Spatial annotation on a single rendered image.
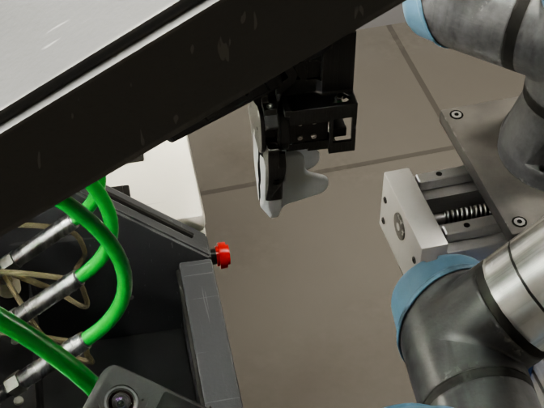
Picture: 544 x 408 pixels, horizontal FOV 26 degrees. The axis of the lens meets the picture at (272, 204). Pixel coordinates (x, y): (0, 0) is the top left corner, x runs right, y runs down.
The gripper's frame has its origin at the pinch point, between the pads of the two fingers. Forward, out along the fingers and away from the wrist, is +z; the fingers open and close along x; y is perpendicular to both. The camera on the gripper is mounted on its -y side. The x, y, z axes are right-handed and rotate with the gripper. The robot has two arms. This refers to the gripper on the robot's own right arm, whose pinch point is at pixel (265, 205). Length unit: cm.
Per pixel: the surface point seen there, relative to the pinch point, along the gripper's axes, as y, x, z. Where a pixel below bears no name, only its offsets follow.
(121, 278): -13.7, -4.6, 2.0
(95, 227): -15.4, -4.6, -4.6
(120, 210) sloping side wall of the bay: -12.9, 19.3, 17.1
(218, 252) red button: -1, 32, 40
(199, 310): -5.5, 11.1, 26.3
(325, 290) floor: 30, 93, 121
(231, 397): -3.9, -1.4, 26.3
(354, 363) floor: 32, 72, 121
